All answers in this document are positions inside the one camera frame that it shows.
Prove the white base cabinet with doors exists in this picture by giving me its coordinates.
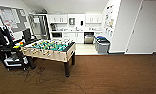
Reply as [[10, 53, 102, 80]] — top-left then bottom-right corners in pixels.
[[51, 30, 85, 45]]

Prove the white drawer cabinet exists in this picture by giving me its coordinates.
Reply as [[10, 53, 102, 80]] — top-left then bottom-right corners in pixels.
[[93, 31, 104, 38]]

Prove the blue recycling bin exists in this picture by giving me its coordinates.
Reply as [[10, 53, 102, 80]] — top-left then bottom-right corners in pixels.
[[94, 35, 107, 42]]

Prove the black soap dispenser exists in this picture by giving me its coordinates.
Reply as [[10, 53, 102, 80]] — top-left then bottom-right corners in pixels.
[[80, 20, 85, 27]]

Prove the grey trash bin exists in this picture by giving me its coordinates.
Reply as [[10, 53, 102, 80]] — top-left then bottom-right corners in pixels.
[[96, 39, 112, 55]]

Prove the black built-in microwave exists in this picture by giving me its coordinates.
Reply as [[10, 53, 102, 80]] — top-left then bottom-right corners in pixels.
[[51, 31, 63, 39]]

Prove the green recycling bin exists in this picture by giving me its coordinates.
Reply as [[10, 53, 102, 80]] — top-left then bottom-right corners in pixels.
[[95, 37, 110, 44]]

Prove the green field foosball table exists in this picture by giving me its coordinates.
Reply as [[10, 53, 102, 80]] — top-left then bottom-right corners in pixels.
[[20, 38, 77, 78]]

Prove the bulletin board with papers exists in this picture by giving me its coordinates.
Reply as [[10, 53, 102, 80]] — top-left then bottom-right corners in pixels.
[[103, 4, 116, 38]]

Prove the stainless steel refrigerator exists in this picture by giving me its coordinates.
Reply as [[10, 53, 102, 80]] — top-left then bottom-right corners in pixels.
[[28, 13, 51, 41]]

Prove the black wheeled cart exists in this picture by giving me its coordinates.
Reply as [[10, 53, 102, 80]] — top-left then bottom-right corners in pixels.
[[0, 28, 39, 72]]

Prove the white door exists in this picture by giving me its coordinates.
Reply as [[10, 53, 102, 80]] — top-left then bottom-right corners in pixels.
[[124, 0, 156, 55]]

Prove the grey bulletin board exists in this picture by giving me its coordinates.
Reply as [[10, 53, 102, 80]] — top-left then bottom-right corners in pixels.
[[0, 4, 30, 34]]

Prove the person in dark clothes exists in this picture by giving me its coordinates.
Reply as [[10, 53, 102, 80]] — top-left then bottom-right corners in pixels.
[[0, 23, 17, 52]]

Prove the white wall cabinet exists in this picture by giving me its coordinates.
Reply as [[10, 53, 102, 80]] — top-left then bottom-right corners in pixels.
[[85, 13, 103, 24], [48, 13, 69, 24]]

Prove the black floor cable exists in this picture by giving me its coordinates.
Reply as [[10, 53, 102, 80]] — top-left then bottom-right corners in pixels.
[[12, 64, 87, 94]]

